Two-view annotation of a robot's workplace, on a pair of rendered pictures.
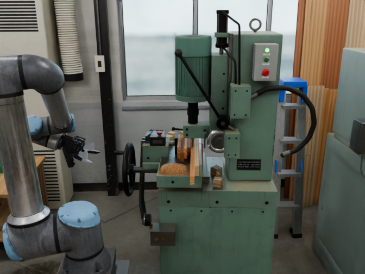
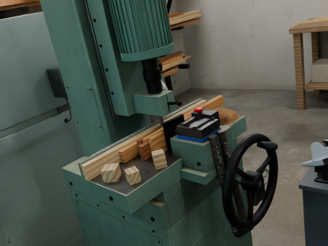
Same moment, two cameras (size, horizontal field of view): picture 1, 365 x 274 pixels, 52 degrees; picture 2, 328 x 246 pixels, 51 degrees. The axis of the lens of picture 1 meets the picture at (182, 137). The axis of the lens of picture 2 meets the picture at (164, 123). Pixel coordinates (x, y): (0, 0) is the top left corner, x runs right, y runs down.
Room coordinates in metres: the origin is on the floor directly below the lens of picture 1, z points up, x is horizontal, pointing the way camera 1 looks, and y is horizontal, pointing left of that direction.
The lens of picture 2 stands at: (2.65, 0.76, 1.37)
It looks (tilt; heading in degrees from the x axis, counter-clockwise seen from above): 20 degrees down; 225
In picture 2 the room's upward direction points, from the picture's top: 11 degrees counter-clockwise
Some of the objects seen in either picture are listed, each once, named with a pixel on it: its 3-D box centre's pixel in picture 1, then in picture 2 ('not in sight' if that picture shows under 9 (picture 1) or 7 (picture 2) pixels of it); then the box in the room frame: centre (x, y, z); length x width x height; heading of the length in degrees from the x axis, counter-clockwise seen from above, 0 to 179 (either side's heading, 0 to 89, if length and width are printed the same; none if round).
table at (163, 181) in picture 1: (172, 157); (184, 153); (1.88, 0.05, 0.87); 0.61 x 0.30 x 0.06; 178
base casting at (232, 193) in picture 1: (215, 179); (149, 167); (1.84, -0.18, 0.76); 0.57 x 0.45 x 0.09; 88
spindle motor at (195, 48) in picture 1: (193, 68); (138, 7); (1.85, -0.05, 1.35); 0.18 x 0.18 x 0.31
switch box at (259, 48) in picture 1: (264, 62); not in sight; (1.69, -0.37, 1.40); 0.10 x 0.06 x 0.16; 88
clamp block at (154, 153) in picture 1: (156, 149); (202, 145); (1.88, 0.14, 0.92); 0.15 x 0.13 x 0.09; 178
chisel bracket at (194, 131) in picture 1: (196, 131); (154, 103); (1.84, -0.07, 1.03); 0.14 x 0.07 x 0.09; 88
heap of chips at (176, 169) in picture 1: (174, 167); (219, 113); (1.63, 0.04, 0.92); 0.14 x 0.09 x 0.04; 88
